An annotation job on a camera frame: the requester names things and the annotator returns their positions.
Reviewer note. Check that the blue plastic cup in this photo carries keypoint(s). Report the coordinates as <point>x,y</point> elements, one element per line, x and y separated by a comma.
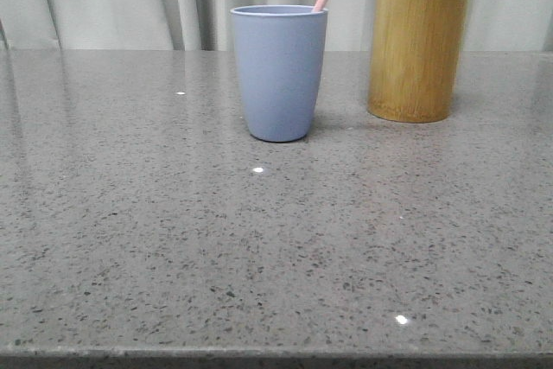
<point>279,53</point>

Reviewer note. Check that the bamboo cylindrical holder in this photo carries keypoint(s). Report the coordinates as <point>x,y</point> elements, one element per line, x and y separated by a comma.
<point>415,52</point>

